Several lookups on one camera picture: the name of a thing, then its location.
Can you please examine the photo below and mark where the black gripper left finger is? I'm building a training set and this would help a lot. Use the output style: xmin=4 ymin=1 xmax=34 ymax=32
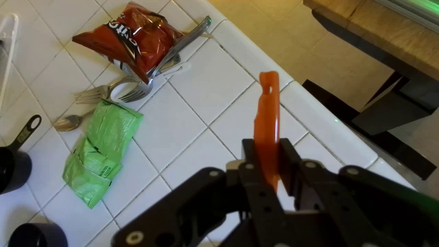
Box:
xmin=111 ymin=137 xmax=294 ymax=247

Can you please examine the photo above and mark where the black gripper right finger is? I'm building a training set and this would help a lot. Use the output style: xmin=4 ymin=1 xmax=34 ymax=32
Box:
xmin=277 ymin=137 xmax=439 ymax=247

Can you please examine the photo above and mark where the orange handled metal spatula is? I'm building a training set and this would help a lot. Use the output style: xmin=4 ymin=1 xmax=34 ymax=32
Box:
xmin=252 ymin=69 xmax=281 ymax=191

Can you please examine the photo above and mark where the large green packet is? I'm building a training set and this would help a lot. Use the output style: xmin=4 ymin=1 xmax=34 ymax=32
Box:
xmin=61 ymin=98 xmax=145 ymax=209

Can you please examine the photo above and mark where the long silver fork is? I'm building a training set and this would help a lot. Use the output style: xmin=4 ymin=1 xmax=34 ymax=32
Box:
xmin=119 ymin=14 xmax=213 ymax=104

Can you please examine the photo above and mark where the short silver fork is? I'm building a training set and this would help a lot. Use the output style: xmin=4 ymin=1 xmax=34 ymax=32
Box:
xmin=72 ymin=82 xmax=113 ymax=105

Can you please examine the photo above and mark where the silver spoon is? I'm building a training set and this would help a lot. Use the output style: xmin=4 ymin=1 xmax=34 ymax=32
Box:
xmin=50 ymin=112 xmax=89 ymax=132

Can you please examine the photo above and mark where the red chips bag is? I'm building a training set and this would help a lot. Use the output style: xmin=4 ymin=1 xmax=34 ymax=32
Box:
xmin=71 ymin=1 xmax=185 ymax=83

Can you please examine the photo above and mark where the round black measuring cup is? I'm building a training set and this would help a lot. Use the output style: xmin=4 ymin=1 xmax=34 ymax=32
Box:
xmin=6 ymin=220 xmax=69 ymax=247

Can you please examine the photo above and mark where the white plastic measuring spoon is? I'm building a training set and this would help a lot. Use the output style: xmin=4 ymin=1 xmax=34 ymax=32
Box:
xmin=0 ymin=12 xmax=20 ymax=111

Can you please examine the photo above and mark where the black measuring cup with handle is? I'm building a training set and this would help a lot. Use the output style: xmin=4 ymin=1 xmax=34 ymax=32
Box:
xmin=0 ymin=112 xmax=42 ymax=196

